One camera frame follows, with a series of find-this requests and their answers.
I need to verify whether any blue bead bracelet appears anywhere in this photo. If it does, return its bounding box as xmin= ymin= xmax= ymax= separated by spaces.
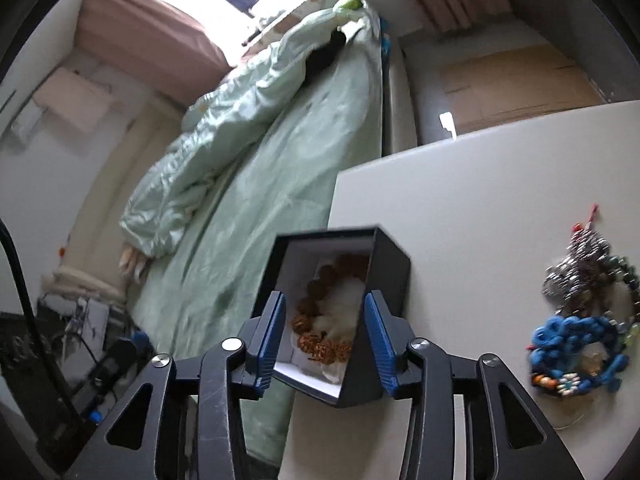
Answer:
xmin=527 ymin=314 xmax=630 ymax=401

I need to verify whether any black jewelry box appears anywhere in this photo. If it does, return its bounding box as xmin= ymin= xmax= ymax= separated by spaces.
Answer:
xmin=253 ymin=226 xmax=411 ymax=408

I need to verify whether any dark green bead bracelet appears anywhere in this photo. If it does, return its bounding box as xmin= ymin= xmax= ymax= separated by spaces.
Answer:
xmin=596 ymin=253 xmax=640 ymax=351

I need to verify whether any brown wooden bead bracelet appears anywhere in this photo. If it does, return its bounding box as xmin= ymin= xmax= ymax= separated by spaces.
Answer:
xmin=290 ymin=252 xmax=371 ymax=365

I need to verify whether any white tissue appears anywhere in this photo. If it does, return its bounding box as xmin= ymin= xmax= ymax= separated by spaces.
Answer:
xmin=290 ymin=278 xmax=364 ymax=385

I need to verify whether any gold butterfly brooch clear disc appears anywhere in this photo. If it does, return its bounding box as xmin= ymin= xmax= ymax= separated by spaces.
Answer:
xmin=549 ymin=342 xmax=608 ymax=431

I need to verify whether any beige headboard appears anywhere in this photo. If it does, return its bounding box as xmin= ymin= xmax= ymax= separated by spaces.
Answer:
xmin=42 ymin=96 xmax=183 ymax=306

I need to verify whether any white square table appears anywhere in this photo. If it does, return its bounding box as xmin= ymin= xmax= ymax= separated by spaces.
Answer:
xmin=279 ymin=101 xmax=639 ymax=479

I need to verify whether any bed with green sheet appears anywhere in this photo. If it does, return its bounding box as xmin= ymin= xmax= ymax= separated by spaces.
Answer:
xmin=124 ymin=0 xmax=421 ymax=466

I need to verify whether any light green duvet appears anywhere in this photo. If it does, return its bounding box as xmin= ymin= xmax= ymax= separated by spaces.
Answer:
xmin=119 ymin=0 xmax=380 ymax=259

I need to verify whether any white air conditioner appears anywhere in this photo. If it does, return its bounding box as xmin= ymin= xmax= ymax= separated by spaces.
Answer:
xmin=32 ymin=67 xmax=116 ymax=133

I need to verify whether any flat cardboard on floor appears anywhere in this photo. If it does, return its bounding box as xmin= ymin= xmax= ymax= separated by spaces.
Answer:
xmin=439 ymin=44 xmax=604 ymax=133

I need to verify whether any pink left curtain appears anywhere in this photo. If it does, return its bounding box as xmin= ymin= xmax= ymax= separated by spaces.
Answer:
xmin=75 ymin=0 xmax=231 ymax=106

